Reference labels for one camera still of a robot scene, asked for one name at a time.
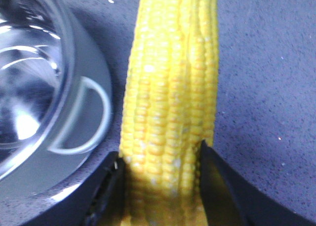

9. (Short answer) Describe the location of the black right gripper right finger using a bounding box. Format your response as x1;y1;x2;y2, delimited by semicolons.
200;142;315;226

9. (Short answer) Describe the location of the pale green electric pot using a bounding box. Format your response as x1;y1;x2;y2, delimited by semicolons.
0;0;114;199

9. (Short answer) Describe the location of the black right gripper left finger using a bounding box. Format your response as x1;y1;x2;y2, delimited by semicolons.
37;151;129;226

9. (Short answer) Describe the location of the yellow corn cob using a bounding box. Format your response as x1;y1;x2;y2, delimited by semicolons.
119;0;219;226

